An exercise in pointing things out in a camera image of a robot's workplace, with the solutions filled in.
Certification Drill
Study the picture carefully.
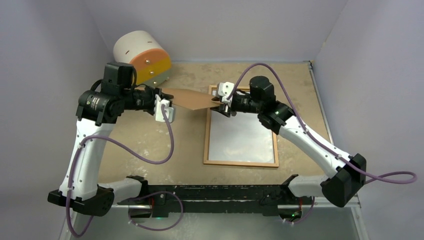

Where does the brown frame backing board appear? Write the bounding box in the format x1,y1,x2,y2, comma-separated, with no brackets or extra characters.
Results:
160,88,221,110

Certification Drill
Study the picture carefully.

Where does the plant photo print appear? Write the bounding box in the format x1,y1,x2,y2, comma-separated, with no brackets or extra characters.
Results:
207,89,276,163

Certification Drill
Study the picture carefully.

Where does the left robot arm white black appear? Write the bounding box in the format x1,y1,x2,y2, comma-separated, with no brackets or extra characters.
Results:
47,62,175,217

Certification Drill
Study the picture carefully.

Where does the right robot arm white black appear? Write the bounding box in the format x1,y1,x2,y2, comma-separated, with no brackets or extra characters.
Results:
211,76,367,207

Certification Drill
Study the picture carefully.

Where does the round three-drawer cabinet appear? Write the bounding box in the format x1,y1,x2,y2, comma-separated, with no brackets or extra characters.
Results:
112,30,172,87

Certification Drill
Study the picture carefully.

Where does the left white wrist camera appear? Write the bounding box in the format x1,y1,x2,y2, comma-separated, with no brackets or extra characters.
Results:
154,94,176,124

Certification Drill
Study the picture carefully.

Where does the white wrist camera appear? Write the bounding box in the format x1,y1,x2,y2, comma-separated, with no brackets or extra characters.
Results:
215,81,235,104
154,94,176,124

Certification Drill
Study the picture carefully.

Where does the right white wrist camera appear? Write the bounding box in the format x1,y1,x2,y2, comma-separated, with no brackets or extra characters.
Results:
215,81,235,104

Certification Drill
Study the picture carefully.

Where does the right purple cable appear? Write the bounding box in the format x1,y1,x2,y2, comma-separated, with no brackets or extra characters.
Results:
225,62,418,226

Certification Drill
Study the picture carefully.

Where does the black aluminium mounting rail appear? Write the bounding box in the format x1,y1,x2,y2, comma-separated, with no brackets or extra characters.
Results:
68,184,361,218

